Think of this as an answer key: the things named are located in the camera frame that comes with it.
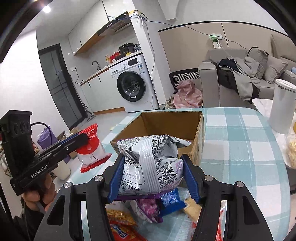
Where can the red white snack bag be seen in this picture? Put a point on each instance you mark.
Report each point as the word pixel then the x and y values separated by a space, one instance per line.
pixel 91 154

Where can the pink cloth bundle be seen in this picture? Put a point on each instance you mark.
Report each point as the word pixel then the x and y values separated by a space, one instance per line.
pixel 187 95

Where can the black range hood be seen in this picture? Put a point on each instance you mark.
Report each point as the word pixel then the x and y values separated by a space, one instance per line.
pixel 114 26

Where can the black patterned chair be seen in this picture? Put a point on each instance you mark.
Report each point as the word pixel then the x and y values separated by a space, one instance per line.
pixel 187 74

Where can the white cylindrical kettle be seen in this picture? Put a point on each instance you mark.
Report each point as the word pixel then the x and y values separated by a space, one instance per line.
pixel 283 106

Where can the teal plaid tablecloth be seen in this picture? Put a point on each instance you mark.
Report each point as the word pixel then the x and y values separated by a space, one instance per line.
pixel 239 145

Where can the clear bag of chips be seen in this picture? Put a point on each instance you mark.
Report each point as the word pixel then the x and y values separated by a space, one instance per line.
pixel 291 149

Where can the white kitchen counter cabinets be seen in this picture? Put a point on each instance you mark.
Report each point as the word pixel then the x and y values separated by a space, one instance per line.
pixel 101 89

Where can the brown cardboard box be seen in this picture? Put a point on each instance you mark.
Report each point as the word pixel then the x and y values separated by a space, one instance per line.
pixel 187 125

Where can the grey sofa cushion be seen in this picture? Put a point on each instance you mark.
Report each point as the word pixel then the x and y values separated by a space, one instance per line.
pixel 274 69

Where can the orange red snack bag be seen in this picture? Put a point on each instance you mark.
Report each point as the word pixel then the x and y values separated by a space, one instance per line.
pixel 122 222

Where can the dark glass door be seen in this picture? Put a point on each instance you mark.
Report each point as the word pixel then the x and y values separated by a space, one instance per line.
pixel 61 86

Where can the blue cookie packet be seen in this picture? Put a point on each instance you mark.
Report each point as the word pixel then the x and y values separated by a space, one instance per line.
pixel 170 202

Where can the purple grape candy bag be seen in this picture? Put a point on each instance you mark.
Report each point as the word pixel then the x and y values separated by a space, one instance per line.
pixel 147 210

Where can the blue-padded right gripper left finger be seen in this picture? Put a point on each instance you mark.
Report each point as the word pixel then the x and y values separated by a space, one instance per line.
pixel 63 219

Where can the pile of grey clothes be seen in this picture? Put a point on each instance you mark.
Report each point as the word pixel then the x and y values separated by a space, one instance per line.
pixel 239 75

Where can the white front-load washing machine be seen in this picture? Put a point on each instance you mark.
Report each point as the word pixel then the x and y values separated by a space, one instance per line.
pixel 134 84

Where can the grey fabric sofa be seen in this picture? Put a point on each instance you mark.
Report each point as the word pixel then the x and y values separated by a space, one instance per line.
pixel 216 95

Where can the person's left hand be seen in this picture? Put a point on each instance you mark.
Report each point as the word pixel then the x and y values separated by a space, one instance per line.
pixel 31 198

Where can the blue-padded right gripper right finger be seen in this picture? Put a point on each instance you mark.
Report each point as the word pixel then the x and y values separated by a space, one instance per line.
pixel 244 220

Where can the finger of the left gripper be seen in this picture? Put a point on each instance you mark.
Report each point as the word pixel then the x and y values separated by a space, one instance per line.
pixel 50 162
pixel 63 148

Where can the silver grey snack bag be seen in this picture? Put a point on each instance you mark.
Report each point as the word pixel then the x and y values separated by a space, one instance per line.
pixel 151 164

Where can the purple plastic bag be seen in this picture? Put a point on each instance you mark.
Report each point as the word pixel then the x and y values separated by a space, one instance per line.
pixel 46 138

